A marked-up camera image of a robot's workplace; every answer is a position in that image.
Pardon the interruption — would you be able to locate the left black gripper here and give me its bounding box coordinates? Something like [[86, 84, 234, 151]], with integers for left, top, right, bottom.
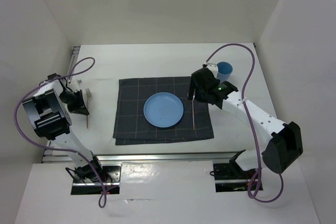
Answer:
[[58, 89, 89, 115]]

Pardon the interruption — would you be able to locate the silver fork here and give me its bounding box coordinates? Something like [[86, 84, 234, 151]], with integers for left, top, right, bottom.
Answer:
[[86, 88, 92, 129]]

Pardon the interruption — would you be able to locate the blue plastic cup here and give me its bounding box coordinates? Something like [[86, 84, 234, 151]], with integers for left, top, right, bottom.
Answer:
[[216, 62, 233, 82]]

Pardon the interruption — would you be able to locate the blue plastic plate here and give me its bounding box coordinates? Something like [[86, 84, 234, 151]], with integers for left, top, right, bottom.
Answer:
[[143, 92, 184, 128]]

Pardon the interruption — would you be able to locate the dark grey checked cloth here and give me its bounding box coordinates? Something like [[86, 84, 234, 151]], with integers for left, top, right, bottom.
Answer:
[[113, 77, 214, 145]]

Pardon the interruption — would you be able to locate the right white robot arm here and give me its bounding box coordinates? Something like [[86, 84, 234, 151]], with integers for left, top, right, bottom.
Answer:
[[188, 67, 303, 178]]

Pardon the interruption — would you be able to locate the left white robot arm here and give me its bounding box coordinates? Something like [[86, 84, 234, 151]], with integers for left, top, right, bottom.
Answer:
[[23, 73, 104, 183]]

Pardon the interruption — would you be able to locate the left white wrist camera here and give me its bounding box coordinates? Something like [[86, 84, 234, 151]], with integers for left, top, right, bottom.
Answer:
[[68, 80, 81, 92]]

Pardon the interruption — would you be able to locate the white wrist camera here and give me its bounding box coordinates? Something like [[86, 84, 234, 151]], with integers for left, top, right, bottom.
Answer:
[[202, 62, 218, 72], [68, 80, 81, 92]]

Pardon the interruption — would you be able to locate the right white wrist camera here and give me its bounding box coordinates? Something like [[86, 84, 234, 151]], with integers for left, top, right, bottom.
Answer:
[[202, 62, 218, 72]]

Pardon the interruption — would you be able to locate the aluminium left rail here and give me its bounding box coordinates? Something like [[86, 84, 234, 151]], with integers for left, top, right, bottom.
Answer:
[[65, 46, 81, 76]]

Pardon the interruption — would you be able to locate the aluminium rail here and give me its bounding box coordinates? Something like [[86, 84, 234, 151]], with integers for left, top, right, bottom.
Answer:
[[65, 46, 81, 76], [41, 150, 263, 164]]

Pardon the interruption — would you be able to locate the aluminium front rail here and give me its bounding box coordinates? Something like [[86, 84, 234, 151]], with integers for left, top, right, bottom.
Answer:
[[41, 150, 263, 164]]

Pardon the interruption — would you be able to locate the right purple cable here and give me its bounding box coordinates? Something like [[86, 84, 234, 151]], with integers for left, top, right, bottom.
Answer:
[[206, 42, 285, 202]]

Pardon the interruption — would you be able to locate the purple cable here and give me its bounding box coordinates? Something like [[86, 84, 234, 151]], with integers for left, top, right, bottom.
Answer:
[[206, 42, 285, 202], [14, 57, 107, 208]]

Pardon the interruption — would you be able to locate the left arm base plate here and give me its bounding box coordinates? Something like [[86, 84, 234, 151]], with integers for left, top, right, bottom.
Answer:
[[65, 164, 122, 195]]

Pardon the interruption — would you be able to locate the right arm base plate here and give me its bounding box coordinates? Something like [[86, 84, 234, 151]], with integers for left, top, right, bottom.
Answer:
[[209, 151, 258, 193]]

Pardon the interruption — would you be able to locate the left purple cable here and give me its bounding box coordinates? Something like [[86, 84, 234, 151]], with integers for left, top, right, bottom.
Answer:
[[14, 57, 107, 208]]

